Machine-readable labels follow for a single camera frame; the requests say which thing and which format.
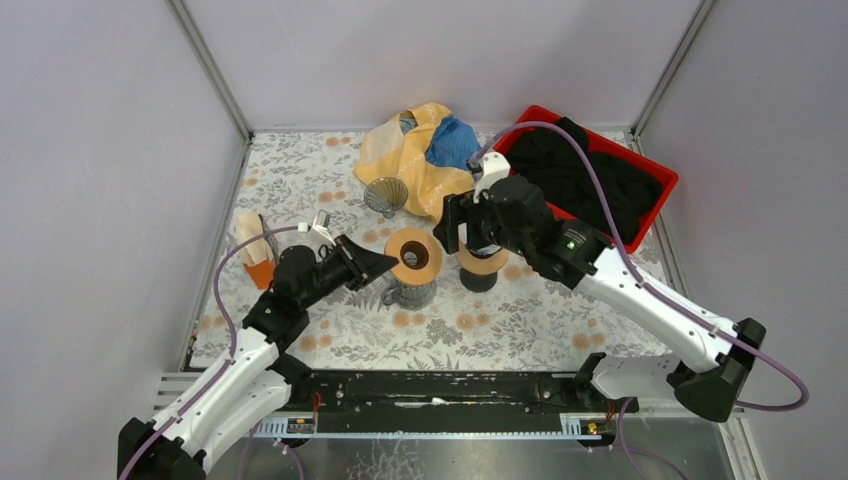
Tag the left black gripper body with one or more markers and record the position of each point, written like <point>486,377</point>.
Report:
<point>354,263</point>

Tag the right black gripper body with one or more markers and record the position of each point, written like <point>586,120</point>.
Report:
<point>481,225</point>

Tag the wooden ring holder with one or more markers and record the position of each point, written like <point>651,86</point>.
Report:
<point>419,256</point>
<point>481,265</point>

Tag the dark glass carafe red rim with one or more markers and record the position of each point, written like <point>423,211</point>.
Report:
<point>477,283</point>

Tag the clear glass pitcher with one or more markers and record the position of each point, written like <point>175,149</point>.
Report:
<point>408,296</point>

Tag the white paper coffee filter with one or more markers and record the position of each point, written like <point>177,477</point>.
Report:
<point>484,252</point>

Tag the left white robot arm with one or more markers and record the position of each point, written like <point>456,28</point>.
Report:
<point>255,375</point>

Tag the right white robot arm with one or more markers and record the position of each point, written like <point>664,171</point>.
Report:
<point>710,356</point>

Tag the orange filter holder box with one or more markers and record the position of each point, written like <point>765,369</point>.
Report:
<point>258,257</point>

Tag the clear grey glass dripper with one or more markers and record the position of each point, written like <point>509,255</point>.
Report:
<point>386,195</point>

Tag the blue cloth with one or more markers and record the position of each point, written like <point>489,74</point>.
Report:
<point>452,145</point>

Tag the red plastic bin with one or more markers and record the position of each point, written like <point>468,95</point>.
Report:
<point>635,187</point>

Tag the floral table mat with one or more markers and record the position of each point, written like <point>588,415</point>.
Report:
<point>523,323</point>

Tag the yellow cloth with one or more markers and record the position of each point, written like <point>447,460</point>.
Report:
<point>397,149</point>

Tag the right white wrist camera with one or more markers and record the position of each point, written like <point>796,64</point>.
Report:
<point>486,171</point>

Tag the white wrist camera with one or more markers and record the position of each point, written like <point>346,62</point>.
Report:
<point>486,171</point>
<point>317,231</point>

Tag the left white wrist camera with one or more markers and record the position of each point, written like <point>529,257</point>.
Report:
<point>317,231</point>

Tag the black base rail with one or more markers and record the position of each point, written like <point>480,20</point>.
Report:
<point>444,402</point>

